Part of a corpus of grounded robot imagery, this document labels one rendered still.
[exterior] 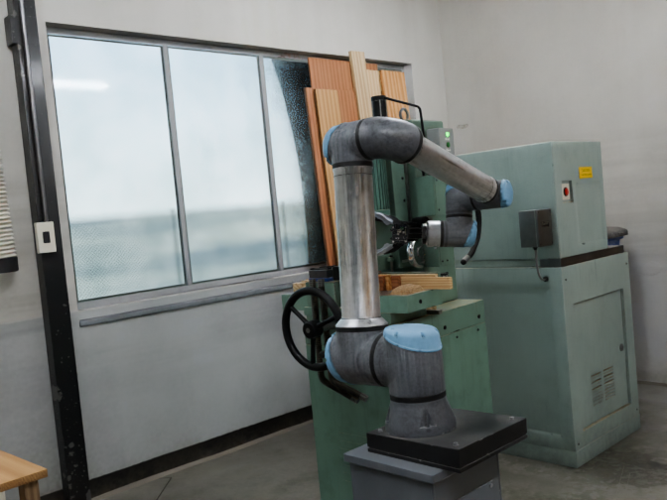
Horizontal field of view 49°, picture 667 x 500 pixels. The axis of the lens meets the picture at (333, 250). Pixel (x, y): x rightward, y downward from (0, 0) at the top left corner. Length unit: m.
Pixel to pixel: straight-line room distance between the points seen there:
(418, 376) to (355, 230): 0.43
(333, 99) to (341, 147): 2.29
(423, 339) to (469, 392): 0.99
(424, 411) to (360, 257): 0.45
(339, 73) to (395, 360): 2.82
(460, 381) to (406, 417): 0.90
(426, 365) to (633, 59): 3.11
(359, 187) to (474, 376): 1.13
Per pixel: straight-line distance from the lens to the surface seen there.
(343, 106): 4.42
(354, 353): 2.01
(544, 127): 4.91
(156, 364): 3.67
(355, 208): 2.02
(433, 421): 1.93
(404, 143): 1.99
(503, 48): 5.11
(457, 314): 2.77
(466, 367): 2.83
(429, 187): 2.73
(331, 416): 2.76
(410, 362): 1.90
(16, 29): 3.43
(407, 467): 1.89
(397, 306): 2.45
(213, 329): 3.83
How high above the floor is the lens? 1.20
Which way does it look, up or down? 3 degrees down
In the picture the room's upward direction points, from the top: 5 degrees counter-clockwise
